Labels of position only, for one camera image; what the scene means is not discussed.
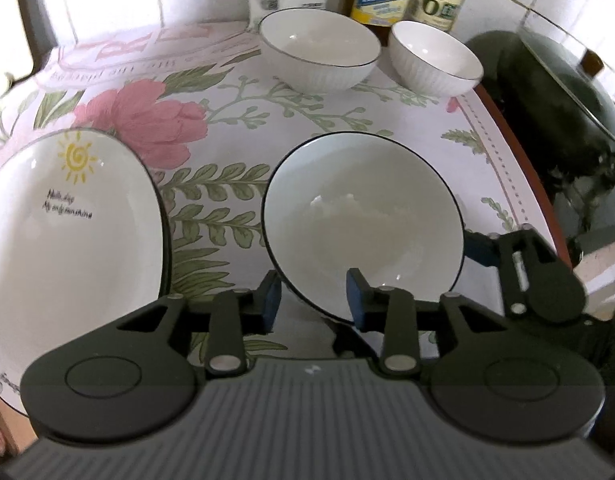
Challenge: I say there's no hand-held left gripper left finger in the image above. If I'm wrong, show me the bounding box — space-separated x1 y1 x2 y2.
112 270 283 376

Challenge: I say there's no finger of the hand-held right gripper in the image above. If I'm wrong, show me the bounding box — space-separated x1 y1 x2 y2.
465 225 559 318

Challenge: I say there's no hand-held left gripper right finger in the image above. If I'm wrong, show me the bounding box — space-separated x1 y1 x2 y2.
346 268 514 377

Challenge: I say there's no white bowl with black rim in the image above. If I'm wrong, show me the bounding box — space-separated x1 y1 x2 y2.
262 131 467 324
389 20 484 98
259 8 382 93

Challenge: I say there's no white plate with sun print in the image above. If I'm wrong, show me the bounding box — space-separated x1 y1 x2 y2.
0 129 172 418

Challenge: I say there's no white plate with black rim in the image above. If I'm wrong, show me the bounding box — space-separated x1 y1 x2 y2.
0 367 31 418

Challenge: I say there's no black gas stove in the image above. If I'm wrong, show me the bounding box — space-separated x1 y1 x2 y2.
537 150 615 281

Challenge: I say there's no floral tablecloth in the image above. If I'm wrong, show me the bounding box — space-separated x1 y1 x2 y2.
0 17 573 361

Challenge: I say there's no glass lid with wooden knob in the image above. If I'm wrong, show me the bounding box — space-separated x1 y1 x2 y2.
517 7 615 143

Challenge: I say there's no black pot with wooden handle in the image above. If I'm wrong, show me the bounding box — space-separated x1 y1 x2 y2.
462 30 615 201

